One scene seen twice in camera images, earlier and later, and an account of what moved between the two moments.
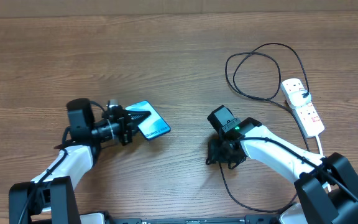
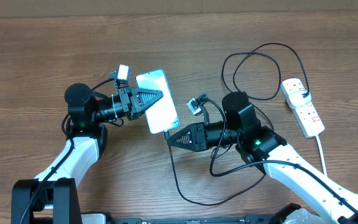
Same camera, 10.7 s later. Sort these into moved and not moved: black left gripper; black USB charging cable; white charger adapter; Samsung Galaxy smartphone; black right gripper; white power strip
Moved: Samsung Galaxy smartphone; black USB charging cable; black left gripper; black right gripper
Not moved: white power strip; white charger adapter
